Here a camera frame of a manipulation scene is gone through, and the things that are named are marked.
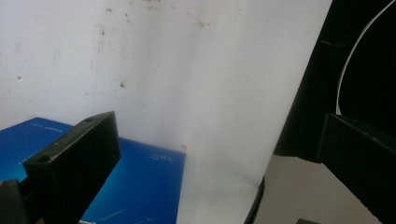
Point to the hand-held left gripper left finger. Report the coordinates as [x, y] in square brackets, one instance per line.
[71, 161]

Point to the blue cardboard box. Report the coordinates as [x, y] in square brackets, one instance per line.
[149, 186]

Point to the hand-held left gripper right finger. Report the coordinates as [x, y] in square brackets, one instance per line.
[361, 155]

